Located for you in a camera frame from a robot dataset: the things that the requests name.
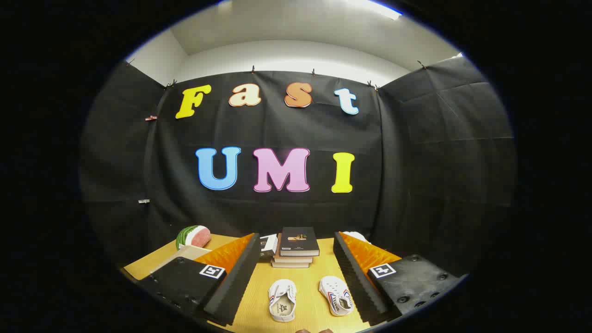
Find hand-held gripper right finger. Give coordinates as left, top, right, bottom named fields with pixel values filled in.
left=333, top=231, right=464, bottom=324

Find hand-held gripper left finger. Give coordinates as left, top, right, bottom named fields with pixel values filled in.
left=139, top=233, right=262, bottom=327

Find white canvas shoe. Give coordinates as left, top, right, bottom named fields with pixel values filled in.
left=268, top=279, right=297, bottom=323
left=319, top=276, right=354, bottom=317

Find beige fabric storage box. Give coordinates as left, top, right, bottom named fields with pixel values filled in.
left=149, top=245, right=212, bottom=274

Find portrait cover book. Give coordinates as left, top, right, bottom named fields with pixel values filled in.
left=257, top=234, right=279, bottom=263

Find watermelon slice plush toy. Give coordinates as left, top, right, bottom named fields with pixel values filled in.
left=176, top=225, right=212, bottom=251

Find brown cover book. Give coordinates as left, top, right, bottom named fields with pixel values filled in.
left=271, top=258, right=311, bottom=269
left=274, top=234, right=315, bottom=264

